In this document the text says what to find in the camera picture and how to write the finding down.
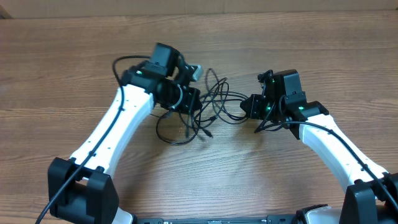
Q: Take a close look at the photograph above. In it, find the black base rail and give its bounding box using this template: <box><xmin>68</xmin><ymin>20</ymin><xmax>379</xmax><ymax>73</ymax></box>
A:
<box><xmin>113</xmin><ymin>204</ymin><xmax>343</xmax><ymax>224</ymax></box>

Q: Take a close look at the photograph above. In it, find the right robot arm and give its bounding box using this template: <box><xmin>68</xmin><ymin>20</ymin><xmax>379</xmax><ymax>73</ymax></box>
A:
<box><xmin>240</xmin><ymin>70</ymin><xmax>397</xmax><ymax>223</ymax></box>

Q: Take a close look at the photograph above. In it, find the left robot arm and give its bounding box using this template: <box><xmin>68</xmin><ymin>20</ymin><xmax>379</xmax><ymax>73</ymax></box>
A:
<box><xmin>36</xmin><ymin>43</ymin><xmax>203</xmax><ymax>224</ymax></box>

